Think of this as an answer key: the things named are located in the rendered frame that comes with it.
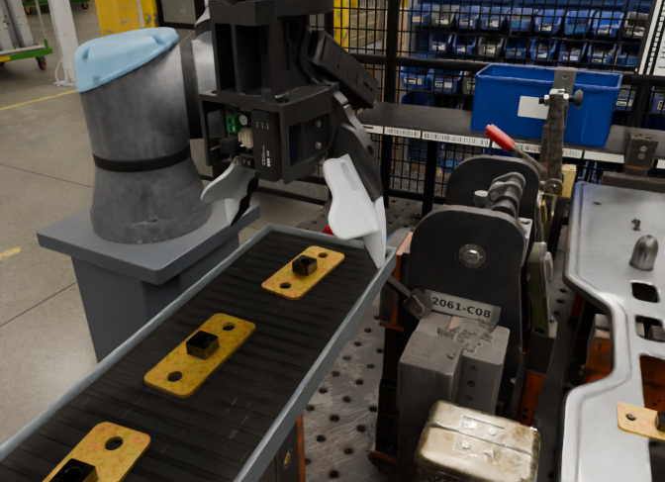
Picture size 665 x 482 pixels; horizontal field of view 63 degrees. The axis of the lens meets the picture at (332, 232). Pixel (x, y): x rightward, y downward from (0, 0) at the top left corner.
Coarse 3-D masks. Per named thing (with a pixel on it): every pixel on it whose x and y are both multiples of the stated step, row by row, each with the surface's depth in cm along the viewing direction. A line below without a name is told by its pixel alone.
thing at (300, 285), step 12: (312, 252) 51; (324, 252) 51; (336, 252) 51; (288, 264) 49; (300, 264) 47; (312, 264) 47; (324, 264) 49; (336, 264) 49; (276, 276) 47; (288, 276) 47; (300, 276) 47; (312, 276) 47; (324, 276) 48; (264, 288) 46; (276, 288) 45; (288, 288) 45; (300, 288) 45
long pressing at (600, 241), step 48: (576, 192) 104; (624, 192) 105; (576, 240) 87; (624, 240) 88; (576, 288) 76; (624, 288) 75; (624, 336) 65; (624, 384) 58; (576, 432) 52; (624, 432) 53; (576, 480) 48; (624, 480) 48
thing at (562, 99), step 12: (552, 96) 86; (564, 96) 86; (576, 96) 85; (552, 108) 87; (576, 108) 86; (552, 120) 87; (552, 132) 88; (552, 144) 89; (552, 156) 90; (552, 168) 91
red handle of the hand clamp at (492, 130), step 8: (488, 128) 93; (496, 128) 93; (488, 136) 93; (496, 136) 93; (504, 136) 93; (504, 144) 93; (512, 144) 92; (512, 152) 93; (520, 152) 93; (528, 160) 93; (536, 168) 93; (544, 168) 93; (544, 176) 93
